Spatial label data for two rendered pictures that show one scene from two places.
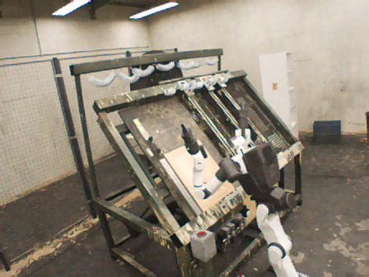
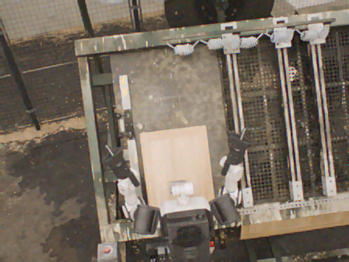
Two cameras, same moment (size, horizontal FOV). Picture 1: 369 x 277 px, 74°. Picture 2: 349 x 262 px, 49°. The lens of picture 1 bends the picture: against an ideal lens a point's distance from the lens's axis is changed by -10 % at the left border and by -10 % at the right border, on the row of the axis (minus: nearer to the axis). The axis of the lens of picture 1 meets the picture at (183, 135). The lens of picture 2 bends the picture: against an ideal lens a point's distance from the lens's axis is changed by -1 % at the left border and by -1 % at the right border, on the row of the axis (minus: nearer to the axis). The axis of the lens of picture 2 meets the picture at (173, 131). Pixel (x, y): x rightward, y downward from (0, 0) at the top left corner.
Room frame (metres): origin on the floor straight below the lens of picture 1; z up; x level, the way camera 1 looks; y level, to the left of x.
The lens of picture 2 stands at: (0.83, -1.23, 2.99)
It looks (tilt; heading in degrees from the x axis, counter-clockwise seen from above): 41 degrees down; 41
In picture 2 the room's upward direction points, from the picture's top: 6 degrees counter-clockwise
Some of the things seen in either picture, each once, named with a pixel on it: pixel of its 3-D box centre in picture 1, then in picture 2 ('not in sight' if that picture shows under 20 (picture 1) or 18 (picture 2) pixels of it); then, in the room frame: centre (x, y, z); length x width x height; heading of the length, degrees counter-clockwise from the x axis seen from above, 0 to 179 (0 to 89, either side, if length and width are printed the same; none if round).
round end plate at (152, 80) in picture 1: (161, 84); (220, 2); (3.08, 0.17, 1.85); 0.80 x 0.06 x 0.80; 133
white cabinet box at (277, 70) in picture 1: (280, 99); not in sight; (5.75, -2.26, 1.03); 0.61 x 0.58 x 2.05; 143
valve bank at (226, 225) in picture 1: (234, 227); (180, 252); (1.86, -0.29, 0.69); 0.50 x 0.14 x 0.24; 133
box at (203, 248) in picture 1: (203, 245); (110, 258); (1.51, -0.01, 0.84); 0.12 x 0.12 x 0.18; 43
